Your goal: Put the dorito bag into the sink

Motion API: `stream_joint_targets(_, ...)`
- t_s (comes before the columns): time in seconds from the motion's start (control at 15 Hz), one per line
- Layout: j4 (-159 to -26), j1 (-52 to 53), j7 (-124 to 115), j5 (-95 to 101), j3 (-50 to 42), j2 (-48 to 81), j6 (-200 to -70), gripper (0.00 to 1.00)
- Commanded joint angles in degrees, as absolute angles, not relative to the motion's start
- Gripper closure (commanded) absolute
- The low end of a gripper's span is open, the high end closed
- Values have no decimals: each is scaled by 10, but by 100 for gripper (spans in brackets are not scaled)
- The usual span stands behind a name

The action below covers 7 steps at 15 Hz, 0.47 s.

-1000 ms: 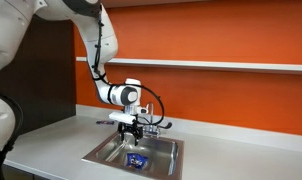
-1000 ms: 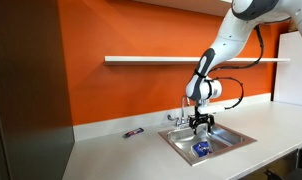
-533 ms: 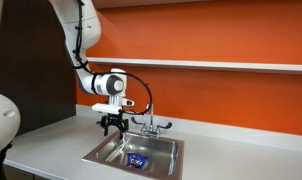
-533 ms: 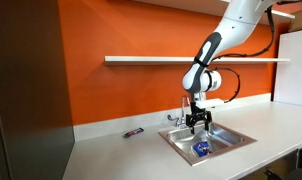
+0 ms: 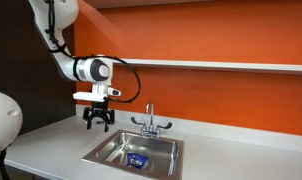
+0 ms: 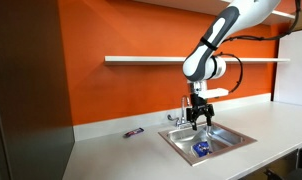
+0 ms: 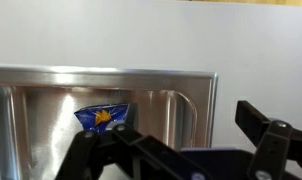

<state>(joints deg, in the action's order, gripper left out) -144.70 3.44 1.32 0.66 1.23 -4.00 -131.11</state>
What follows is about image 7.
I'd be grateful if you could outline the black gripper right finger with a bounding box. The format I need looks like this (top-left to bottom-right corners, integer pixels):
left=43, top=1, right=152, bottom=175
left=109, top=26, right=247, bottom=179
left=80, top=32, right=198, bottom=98
left=234, top=100, right=302, bottom=180

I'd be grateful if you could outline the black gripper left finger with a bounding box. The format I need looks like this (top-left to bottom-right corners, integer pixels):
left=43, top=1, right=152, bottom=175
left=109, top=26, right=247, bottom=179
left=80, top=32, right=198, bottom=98
left=54, top=122, right=209, bottom=180

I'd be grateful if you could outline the blue dorito chip bag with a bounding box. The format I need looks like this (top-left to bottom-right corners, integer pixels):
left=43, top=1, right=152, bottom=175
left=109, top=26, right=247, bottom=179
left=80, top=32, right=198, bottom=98
left=73, top=102, right=131, bottom=135

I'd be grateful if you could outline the stainless steel sink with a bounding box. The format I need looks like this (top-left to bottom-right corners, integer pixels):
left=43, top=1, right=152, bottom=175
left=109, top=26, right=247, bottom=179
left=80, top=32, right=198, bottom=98
left=0, top=64, right=220, bottom=180

